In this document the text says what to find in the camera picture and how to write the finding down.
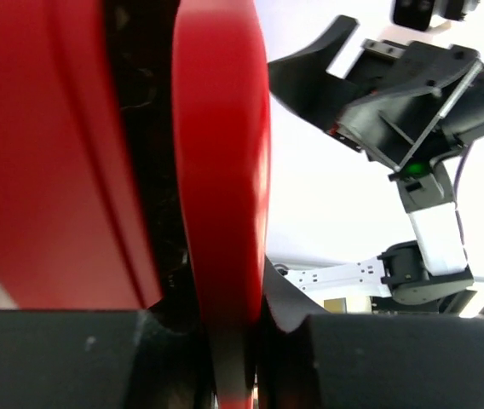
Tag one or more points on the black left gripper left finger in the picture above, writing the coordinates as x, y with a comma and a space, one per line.
98, 359

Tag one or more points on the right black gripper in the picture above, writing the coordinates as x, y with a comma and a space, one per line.
407, 107

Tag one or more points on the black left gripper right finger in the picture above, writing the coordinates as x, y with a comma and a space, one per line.
310, 358

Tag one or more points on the red square chocolate box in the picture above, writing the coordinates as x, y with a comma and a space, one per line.
89, 210

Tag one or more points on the red square box lid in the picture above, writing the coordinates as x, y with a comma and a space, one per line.
222, 141

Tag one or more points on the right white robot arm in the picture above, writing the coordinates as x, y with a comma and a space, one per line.
434, 265

